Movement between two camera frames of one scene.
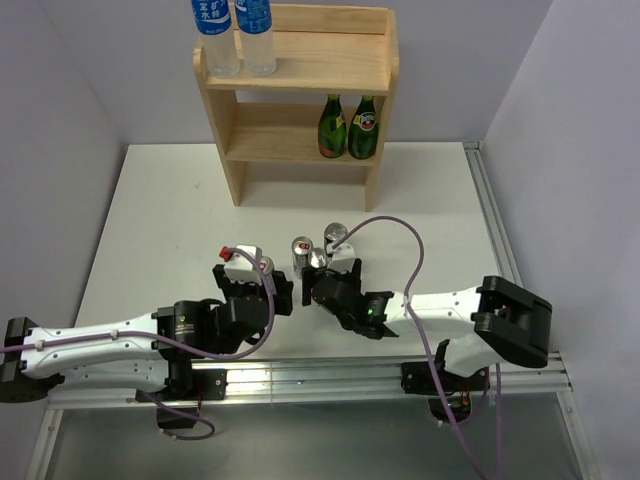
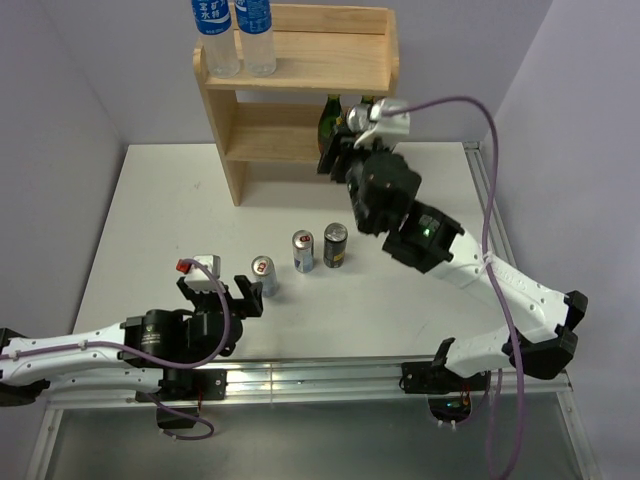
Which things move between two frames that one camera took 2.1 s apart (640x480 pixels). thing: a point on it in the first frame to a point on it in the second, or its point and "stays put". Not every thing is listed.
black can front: [317, 260] to [357, 117]
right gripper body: [309, 277] to [351, 159]
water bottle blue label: [213, 21] stays put
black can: [333, 233] stays put
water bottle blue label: [254, 19] stays put
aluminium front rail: [362, 383] stays put
